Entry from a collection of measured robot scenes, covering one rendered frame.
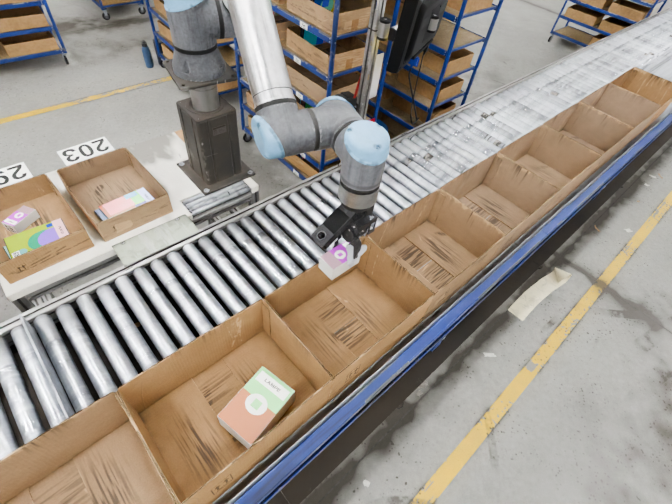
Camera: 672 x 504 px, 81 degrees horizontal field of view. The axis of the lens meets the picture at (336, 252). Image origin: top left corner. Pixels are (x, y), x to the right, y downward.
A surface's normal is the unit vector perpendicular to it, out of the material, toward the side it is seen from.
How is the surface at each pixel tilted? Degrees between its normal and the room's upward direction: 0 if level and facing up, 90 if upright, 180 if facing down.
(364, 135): 5
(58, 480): 0
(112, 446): 1
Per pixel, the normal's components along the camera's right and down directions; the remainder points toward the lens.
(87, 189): 0.10, -0.64
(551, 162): -0.74, 0.44
